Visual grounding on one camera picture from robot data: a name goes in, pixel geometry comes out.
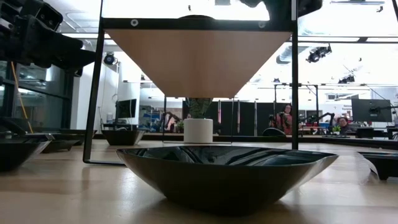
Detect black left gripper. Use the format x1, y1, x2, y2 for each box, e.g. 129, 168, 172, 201
0, 0, 97, 71

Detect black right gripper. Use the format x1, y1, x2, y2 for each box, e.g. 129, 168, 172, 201
239, 0, 292, 22

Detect black leaf-shaped bowl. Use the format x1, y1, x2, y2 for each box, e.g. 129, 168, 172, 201
116, 145, 340, 216
0, 133, 55, 172
178, 14, 216, 20

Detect black square plate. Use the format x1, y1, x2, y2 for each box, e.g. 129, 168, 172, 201
42, 139, 81, 154
58, 128, 94, 146
357, 151, 398, 181

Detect black square-rimmed bowl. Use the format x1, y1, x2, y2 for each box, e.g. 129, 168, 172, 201
101, 129, 146, 146

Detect black ceiling spotlight cluster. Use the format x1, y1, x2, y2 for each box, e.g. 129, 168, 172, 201
306, 44, 333, 63
338, 74, 356, 84

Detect black computer monitor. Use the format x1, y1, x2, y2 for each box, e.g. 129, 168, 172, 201
115, 98, 137, 119
351, 98, 393, 123

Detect black partition panels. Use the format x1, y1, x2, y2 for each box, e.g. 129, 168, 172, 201
182, 100, 282, 137

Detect black office chair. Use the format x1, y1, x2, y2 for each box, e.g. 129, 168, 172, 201
262, 127, 287, 137

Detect green snake plant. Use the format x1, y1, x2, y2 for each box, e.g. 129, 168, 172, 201
185, 97, 214, 119

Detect white round plant pot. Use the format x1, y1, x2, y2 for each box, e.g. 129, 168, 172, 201
183, 118, 214, 144

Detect black desk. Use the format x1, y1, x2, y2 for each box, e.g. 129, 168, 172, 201
354, 126, 398, 140

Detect black round wall device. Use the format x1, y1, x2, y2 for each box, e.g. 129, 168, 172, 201
103, 52, 118, 66

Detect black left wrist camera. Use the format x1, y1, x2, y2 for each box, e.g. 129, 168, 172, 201
34, 2, 65, 32

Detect yellow cable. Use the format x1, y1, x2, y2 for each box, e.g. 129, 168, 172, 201
11, 61, 34, 134

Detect black background rig frame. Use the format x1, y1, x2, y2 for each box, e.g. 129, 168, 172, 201
273, 83, 320, 125

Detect wooden shelf with black frame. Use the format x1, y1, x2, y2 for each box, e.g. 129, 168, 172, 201
82, 0, 300, 165

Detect black aluminium table frame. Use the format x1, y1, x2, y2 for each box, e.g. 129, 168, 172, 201
90, 133, 398, 151

